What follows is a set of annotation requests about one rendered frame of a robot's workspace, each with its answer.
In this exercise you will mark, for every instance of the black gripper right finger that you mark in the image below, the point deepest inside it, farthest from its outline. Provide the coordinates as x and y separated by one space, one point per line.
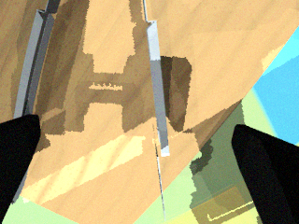
270 168

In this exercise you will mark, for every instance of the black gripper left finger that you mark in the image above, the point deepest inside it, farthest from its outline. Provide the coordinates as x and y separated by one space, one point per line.
18 142

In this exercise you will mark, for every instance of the light wooden board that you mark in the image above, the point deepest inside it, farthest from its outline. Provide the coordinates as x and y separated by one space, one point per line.
96 159

